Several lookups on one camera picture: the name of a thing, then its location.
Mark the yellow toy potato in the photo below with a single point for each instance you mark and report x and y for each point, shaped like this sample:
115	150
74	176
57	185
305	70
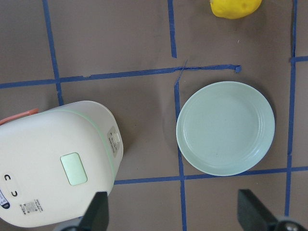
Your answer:
234	9

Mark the cream rice cooker orange handle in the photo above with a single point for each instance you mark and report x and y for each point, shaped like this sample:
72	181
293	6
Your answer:
53	163

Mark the right light green plate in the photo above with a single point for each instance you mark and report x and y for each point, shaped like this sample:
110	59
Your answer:
225	128

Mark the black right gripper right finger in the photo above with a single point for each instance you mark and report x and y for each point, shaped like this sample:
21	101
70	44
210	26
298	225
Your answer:
252	215

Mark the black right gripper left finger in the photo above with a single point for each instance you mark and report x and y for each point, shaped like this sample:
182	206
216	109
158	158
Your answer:
96	217

